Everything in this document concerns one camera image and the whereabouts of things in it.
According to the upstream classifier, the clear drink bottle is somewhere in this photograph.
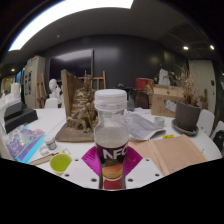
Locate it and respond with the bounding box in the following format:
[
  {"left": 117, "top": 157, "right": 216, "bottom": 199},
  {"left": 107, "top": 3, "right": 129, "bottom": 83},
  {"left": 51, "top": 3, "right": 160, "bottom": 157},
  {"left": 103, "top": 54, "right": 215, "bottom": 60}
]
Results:
[{"left": 93, "top": 88, "right": 130, "bottom": 191}]

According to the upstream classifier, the black wall screen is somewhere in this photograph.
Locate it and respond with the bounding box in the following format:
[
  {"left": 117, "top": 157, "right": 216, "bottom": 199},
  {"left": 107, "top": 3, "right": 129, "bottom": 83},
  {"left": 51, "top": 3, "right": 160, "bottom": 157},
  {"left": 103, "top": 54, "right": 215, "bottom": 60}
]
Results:
[{"left": 48, "top": 48, "right": 95, "bottom": 81}]

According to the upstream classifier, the grey glass flask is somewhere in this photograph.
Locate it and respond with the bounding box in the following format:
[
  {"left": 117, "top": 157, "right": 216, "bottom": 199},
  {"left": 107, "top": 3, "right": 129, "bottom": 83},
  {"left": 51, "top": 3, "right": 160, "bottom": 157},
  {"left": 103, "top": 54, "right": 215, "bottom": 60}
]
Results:
[{"left": 126, "top": 98, "right": 136, "bottom": 113}]

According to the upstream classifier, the lime green mug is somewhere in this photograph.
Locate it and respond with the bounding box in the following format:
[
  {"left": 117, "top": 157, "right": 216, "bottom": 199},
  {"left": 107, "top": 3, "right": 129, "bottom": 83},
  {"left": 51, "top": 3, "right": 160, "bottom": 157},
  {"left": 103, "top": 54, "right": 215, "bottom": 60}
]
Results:
[{"left": 49, "top": 152, "right": 73, "bottom": 177}]

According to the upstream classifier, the colourful picture book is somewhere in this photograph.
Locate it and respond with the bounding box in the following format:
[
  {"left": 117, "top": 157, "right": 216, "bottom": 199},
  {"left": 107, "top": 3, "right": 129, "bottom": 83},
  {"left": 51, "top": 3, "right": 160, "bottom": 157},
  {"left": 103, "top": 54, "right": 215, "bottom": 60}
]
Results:
[{"left": 4, "top": 124, "right": 47, "bottom": 164}]

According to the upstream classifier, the red box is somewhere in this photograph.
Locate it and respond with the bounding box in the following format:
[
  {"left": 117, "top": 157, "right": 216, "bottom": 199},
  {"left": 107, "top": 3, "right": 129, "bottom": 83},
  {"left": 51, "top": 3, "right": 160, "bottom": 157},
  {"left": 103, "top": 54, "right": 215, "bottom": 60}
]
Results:
[{"left": 134, "top": 77, "right": 154, "bottom": 92}]

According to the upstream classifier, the small grey cup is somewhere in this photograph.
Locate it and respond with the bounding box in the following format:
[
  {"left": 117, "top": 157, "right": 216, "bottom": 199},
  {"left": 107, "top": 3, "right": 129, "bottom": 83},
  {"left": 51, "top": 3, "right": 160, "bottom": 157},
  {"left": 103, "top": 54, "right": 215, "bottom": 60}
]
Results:
[{"left": 153, "top": 116, "right": 166, "bottom": 128}]

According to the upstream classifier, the white cabinet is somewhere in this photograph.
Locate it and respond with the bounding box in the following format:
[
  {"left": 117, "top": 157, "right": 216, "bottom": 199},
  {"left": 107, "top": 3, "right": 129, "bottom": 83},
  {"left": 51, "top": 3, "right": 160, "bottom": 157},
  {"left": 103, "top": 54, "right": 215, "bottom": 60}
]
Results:
[{"left": 23, "top": 55, "right": 47, "bottom": 109}]

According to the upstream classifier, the white paper bag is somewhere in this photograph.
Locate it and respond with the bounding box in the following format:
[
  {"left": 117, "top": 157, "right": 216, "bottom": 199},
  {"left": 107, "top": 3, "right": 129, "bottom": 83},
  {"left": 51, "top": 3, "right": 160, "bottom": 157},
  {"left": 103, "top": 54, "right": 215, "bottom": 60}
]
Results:
[{"left": 158, "top": 68, "right": 171, "bottom": 87}]

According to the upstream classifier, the wooden paintbrush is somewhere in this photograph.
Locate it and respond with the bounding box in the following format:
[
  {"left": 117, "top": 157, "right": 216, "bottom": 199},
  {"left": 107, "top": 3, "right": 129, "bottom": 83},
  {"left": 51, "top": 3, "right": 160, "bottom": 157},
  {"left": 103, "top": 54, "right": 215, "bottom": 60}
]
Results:
[{"left": 28, "top": 152, "right": 63, "bottom": 167}]

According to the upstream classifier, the black box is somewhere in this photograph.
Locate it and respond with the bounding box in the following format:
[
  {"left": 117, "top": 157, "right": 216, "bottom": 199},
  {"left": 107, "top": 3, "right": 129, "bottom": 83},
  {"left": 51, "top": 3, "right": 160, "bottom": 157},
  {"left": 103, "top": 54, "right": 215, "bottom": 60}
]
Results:
[{"left": 3, "top": 101, "right": 39, "bottom": 134}]

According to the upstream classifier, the white plaster bust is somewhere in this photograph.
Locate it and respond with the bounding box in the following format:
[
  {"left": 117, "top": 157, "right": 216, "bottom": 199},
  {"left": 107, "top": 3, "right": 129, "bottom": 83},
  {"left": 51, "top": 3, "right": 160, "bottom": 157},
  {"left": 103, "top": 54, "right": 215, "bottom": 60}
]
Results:
[{"left": 48, "top": 78, "right": 63, "bottom": 101}]

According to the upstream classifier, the dried plant in dark pot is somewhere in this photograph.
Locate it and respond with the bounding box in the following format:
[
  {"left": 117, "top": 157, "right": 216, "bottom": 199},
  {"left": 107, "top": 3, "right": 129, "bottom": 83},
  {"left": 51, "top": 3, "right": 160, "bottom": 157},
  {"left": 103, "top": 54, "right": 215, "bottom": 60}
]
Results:
[{"left": 169, "top": 64, "right": 203, "bottom": 133}]

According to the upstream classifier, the wooden easel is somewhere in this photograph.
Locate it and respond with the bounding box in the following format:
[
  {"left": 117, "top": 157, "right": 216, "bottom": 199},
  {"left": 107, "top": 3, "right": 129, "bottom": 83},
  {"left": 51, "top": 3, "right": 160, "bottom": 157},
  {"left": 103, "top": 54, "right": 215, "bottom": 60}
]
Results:
[
  {"left": 35, "top": 73, "right": 47, "bottom": 108},
  {"left": 83, "top": 69, "right": 107, "bottom": 91}
]

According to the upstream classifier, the grey newspaper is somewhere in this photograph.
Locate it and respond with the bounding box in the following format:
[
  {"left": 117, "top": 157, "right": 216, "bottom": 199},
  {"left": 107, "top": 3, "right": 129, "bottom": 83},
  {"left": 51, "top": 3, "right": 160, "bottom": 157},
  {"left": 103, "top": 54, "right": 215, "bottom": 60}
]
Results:
[{"left": 125, "top": 112, "right": 167, "bottom": 141}]

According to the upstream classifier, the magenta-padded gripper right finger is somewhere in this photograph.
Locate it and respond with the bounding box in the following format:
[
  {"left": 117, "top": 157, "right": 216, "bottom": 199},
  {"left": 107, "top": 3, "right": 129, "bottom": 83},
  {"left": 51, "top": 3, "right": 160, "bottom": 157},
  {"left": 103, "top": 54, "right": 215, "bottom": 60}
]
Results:
[{"left": 122, "top": 145, "right": 164, "bottom": 190}]

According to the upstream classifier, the beige canvas sheet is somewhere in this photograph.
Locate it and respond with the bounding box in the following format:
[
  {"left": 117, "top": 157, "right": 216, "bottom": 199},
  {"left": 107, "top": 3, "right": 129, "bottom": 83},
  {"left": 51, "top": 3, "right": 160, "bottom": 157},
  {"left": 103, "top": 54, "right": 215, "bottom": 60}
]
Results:
[{"left": 128, "top": 134, "right": 208, "bottom": 177}]

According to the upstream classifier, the brown cardboard box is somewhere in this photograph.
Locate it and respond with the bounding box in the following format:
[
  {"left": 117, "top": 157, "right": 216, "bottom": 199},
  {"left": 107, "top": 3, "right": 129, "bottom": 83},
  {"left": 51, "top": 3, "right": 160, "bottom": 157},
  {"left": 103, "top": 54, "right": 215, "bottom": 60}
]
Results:
[{"left": 150, "top": 84, "right": 184, "bottom": 118}]

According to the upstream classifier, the wooden figure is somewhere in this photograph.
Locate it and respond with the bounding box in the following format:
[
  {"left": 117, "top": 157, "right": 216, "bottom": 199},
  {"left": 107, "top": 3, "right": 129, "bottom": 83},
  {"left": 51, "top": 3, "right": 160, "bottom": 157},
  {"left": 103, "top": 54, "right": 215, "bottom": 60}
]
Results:
[{"left": 199, "top": 88, "right": 209, "bottom": 111}]

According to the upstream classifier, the black backpack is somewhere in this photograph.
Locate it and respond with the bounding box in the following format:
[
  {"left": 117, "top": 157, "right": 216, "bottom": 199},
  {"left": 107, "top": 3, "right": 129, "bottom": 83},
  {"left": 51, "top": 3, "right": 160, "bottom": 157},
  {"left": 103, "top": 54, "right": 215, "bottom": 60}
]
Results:
[{"left": 213, "top": 129, "right": 224, "bottom": 153}]

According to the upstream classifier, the small white-lidded jar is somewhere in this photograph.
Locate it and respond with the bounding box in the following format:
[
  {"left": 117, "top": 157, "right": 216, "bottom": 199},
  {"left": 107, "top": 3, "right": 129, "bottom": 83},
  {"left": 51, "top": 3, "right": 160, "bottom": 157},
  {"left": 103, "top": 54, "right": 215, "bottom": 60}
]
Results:
[{"left": 44, "top": 135, "right": 58, "bottom": 151}]

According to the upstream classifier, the golden sculpture on wooden base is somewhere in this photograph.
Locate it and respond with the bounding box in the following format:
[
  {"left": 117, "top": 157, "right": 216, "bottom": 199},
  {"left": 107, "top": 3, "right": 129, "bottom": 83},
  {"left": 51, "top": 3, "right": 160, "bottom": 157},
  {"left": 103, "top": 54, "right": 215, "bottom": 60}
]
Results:
[{"left": 54, "top": 68, "right": 100, "bottom": 143}]

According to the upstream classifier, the dark grey plant saucer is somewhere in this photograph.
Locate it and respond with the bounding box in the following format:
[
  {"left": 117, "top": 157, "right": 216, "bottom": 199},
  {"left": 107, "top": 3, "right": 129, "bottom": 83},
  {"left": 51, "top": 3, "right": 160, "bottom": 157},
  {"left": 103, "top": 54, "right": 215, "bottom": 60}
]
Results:
[{"left": 171, "top": 118, "right": 200, "bottom": 137}]

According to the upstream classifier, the long white ceiling light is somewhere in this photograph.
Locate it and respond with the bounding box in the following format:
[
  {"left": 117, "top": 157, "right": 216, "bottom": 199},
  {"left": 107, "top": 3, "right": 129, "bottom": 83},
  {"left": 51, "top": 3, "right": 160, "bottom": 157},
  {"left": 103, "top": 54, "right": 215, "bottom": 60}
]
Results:
[{"left": 8, "top": 0, "right": 134, "bottom": 52}]

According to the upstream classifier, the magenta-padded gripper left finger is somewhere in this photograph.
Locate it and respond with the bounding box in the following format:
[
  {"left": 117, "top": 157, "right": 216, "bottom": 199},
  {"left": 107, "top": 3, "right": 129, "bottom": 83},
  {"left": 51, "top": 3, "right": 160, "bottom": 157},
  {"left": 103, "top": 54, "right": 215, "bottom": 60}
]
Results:
[{"left": 62, "top": 145, "right": 103, "bottom": 190}]

